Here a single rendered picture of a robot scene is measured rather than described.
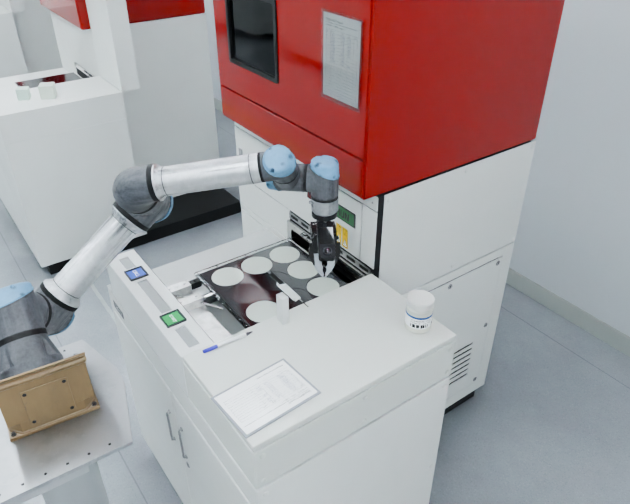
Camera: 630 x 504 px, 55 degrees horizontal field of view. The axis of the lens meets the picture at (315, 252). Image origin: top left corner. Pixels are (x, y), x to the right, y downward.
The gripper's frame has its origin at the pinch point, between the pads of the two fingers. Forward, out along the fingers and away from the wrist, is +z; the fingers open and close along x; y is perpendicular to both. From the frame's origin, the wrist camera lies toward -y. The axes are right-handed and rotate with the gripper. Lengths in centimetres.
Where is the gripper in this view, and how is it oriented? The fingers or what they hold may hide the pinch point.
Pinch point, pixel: (324, 274)
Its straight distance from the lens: 176.3
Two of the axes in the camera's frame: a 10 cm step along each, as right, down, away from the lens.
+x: -10.0, 0.4, -0.7
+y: -0.8, -5.4, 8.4
